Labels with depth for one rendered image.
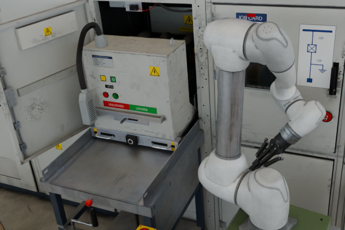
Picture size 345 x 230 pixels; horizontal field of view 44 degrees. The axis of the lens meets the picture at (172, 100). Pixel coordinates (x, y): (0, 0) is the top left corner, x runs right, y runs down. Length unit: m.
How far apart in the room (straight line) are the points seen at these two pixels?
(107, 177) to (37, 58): 0.72
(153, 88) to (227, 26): 0.72
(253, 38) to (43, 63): 1.28
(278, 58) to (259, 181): 0.49
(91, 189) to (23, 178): 1.50
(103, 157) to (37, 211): 1.27
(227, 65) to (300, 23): 0.59
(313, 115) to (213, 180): 0.51
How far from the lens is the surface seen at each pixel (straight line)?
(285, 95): 1.95
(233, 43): 1.49
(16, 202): 3.63
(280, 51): 1.45
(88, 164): 2.29
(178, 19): 2.93
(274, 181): 1.68
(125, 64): 2.15
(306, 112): 1.91
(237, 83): 1.59
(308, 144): 2.29
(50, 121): 2.49
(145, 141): 2.30
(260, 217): 1.74
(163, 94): 2.12
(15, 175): 3.60
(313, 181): 2.42
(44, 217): 3.39
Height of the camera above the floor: 2.11
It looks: 27 degrees down
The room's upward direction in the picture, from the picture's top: 5 degrees counter-clockwise
